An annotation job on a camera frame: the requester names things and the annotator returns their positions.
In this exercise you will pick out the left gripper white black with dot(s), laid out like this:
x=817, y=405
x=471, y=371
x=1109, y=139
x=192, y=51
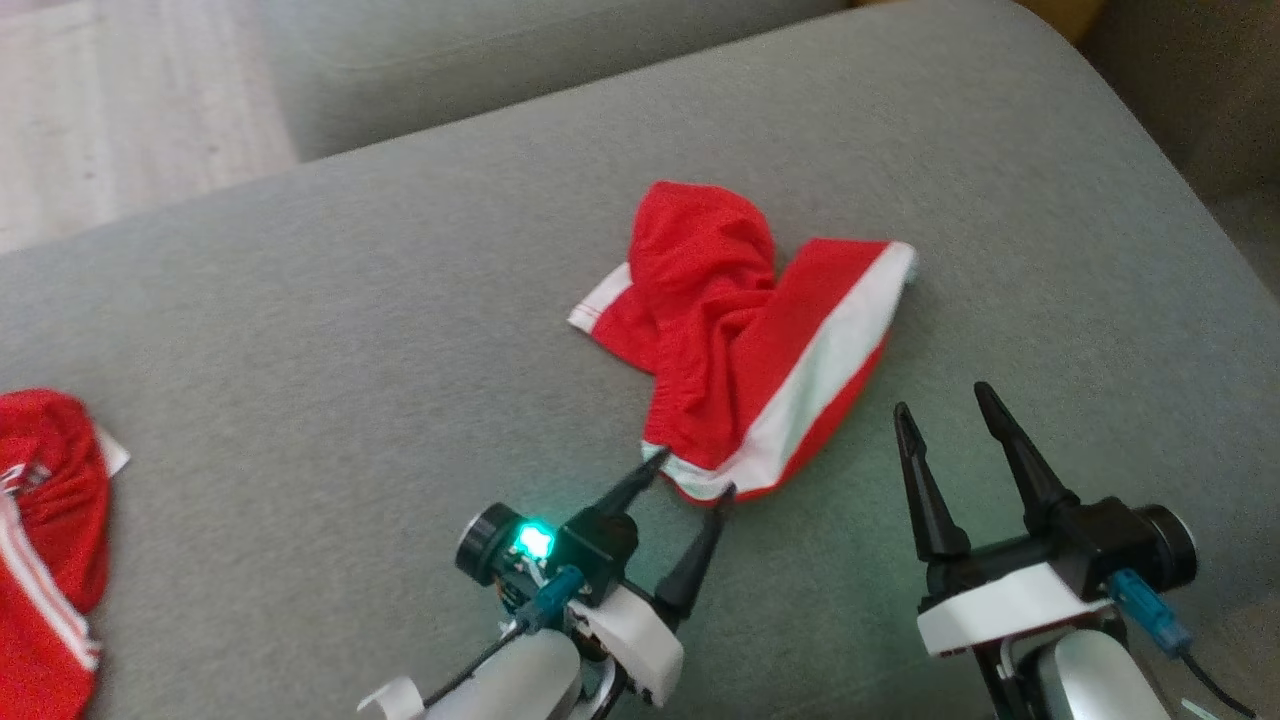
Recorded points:
x=635, y=640

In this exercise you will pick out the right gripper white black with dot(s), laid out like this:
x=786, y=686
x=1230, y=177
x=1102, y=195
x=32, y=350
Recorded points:
x=1010, y=605

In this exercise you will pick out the red jersey thin white stripes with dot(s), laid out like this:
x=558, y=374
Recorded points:
x=50, y=520

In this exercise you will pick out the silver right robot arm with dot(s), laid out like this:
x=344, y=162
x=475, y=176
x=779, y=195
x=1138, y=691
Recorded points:
x=1090, y=685

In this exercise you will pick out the red shorts wide white stripe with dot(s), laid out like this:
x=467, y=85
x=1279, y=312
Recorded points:
x=720, y=330

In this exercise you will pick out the grey sofa seat cushion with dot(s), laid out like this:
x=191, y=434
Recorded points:
x=300, y=400

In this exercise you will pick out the grey sofa back cushion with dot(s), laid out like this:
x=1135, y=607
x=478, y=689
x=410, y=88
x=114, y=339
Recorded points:
x=500, y=70

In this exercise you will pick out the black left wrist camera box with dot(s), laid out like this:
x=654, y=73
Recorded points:
x=600, y=550

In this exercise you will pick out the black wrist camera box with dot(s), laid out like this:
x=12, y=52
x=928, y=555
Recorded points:
x=1100, y=540
x=600, y=550

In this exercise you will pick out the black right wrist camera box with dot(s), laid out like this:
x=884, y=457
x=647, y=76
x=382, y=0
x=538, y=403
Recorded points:
x=1100, y=540

